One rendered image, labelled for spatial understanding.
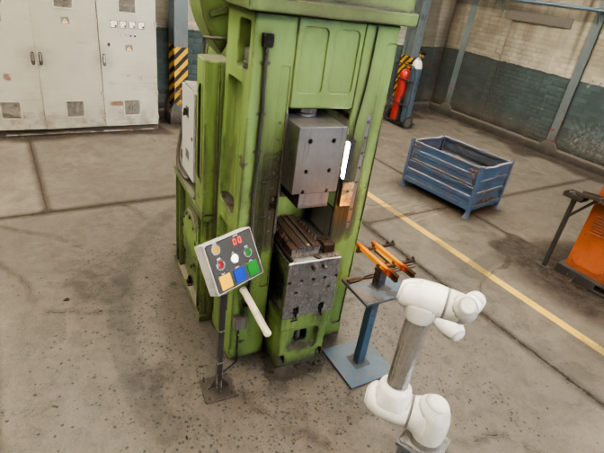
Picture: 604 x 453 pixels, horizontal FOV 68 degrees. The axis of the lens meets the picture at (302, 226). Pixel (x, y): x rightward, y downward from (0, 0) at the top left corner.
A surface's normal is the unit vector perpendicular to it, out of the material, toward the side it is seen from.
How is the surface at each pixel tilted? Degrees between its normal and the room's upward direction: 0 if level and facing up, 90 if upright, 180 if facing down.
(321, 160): 90
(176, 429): 0
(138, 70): 90
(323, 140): 90
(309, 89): 90
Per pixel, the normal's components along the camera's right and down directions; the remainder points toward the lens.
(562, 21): -0.85, 0.16
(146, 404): 0.13, -0.87
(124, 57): 0.52, 0.47
